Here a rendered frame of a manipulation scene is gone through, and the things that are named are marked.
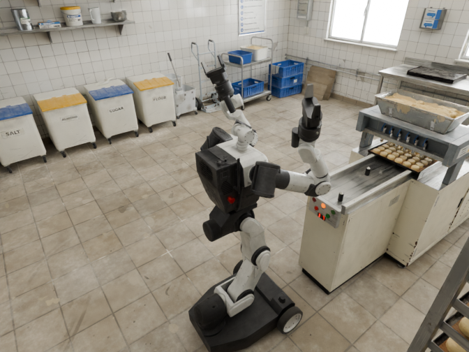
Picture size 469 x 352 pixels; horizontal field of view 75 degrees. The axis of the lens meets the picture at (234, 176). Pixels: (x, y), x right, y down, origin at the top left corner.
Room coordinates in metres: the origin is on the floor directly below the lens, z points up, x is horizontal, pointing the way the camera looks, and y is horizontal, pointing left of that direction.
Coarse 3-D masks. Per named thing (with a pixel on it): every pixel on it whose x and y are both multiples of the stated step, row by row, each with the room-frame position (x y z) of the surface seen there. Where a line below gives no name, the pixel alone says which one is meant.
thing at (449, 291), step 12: (468, 240) 0.45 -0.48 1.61; (468, 252) 0.45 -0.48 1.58; (456, 264) 0.45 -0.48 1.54; (468, 264) 0.44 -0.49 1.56; (456, 276) 0.44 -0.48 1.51; (468, 276) 0.44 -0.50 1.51; (444, 288) 0.45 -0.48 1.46; (456, 288) 0.43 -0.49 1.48; (444, 300) 0.44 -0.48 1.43; (432, 312) 0.45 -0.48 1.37; (444, 312) 0.43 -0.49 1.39; (432, 324) 0.44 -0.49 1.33; (420, 336) 0.45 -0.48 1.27; (432, 336) 0.44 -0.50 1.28; (408, 348) 0.46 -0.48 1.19; (420, 348) 0.44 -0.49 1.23
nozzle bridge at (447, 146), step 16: (368, 112) 2.23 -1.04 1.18; (368, 128) 2.24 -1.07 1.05; (400, 128) 1.98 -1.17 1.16; (416, 128) 1.94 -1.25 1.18; (464, 128) 1.92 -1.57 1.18; (368, 144) 2.34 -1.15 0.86; (400, 144) 1.99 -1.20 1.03; (432, 144) 1.86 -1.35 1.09; (448, 144) 1.72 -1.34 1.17; (464, 144) 1.72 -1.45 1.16; (448, 160) 1.69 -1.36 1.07; (464, 160) 1.79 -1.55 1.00; (448, 176) 1.74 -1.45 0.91
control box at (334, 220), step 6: (312, 198) 1.65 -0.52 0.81; (318, 198) 1.61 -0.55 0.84; (324, 198) 1.61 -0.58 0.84; (312, 204) 1.65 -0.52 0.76; (318, 204) 1.61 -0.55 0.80; (330, 204) 1.55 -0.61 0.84; (312, 210) 1.64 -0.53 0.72; (318, 210) 1.60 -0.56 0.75; (324, 210) 1.56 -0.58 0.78; (330, 210) 1.52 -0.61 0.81; (336, 210) 1.49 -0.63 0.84; (324, 216) 1.56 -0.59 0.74; (330, 216) 1.52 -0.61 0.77; (336, 216) 1.48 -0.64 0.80; (330, 222) 1.51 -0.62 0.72; (336, 222) 1.47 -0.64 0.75
